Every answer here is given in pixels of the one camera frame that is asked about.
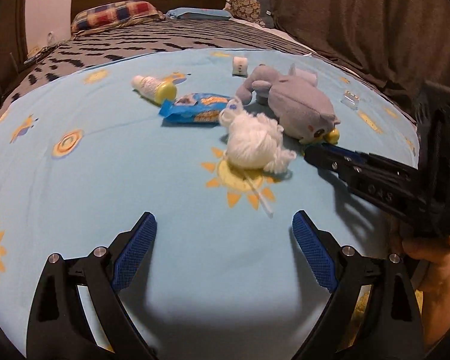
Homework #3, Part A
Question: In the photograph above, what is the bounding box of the small clear plastic piece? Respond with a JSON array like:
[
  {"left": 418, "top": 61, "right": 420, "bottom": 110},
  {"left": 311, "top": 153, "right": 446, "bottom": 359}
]
[{"left": 340, "top": 90, "right": 360, "bottom": 111}]

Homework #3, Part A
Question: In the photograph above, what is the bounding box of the grey plush toy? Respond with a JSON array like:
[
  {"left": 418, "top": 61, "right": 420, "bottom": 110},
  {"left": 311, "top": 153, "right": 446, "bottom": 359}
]
[{"left": 235, "top": 65, "right": 340, "bottom": 145}]

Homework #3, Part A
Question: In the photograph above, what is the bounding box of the white yarn ball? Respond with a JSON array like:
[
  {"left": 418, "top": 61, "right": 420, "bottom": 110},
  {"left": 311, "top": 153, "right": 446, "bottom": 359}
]
[{"left": 218, "top": 98, "right": 297, "bottom": 174}]

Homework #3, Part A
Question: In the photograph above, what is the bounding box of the white bandage roll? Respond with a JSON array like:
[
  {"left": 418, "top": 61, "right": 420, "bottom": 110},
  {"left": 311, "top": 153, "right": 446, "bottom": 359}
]
[{"left": 232, "top": 56, "right": 248, "bottom": 77}]

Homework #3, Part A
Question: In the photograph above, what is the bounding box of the blue wet wipes pack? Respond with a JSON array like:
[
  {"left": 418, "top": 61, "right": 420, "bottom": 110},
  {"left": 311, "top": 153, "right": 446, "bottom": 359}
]
[{"left": 159, "top": 93, "right": 232, "bottom": 125}]

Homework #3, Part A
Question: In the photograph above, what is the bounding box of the white bottle yellow cap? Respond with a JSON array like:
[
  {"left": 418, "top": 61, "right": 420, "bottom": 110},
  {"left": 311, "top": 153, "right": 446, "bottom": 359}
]
[{"left": 131, "top": 76, "right": 177, "bottom": 106}]

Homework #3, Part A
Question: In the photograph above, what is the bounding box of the person's right forearm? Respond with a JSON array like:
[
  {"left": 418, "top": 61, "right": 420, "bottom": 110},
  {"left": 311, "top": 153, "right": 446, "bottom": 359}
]
[{"left": 422, "top": 289, "right": 450, "bottom": 350}]

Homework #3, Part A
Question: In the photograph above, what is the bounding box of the person's right hand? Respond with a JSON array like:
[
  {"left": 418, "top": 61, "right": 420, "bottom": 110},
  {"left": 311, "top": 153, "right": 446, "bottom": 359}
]
[{"left": 389, "top": 229, "right": 450, "bottom": 311}]

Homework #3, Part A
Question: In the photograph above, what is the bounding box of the yellow fluffy rug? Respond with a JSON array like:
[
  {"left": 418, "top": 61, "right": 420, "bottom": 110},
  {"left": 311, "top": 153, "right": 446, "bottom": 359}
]
[{"left": 344, "top": 283, "right": 425, "bottom": 350}]

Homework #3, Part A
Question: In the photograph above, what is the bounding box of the light blue sun-print sheet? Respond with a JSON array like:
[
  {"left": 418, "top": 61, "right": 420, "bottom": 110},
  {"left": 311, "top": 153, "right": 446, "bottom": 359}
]
[{"left": 0, "top": 47, "right": 421, "bottom": 357}]

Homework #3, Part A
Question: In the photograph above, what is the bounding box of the dark brown curtain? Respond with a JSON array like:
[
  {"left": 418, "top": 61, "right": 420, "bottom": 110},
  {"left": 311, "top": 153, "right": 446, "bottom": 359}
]
[{"left": 271, "top": 0, "right": 450, "bottom": 111}]

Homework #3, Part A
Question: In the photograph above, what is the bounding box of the patterned cushion by curtain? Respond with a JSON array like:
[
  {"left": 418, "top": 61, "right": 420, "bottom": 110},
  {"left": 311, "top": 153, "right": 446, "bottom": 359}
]
[{"left": 225, "top": 0, "right": 275, "bottom": 29}]

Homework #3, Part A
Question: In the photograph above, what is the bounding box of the folded light blue pillow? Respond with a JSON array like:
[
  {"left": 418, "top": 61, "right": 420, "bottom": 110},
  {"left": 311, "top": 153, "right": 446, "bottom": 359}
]
[{"left": 166, "top": 7, "right": 232, "bottom": 20}]

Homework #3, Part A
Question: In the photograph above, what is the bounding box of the plaid red blue pillow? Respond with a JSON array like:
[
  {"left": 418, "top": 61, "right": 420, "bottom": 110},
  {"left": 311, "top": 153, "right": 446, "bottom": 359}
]
[{"left": 70, "top": 0, "right": 165, "bottom": 37}]

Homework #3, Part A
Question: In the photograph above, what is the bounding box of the grey black patterned blanket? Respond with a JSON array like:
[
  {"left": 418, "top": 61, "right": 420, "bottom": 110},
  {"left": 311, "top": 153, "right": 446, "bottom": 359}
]
[{"left": 0, "top": 18, "right": 417, "bottom": 140}]

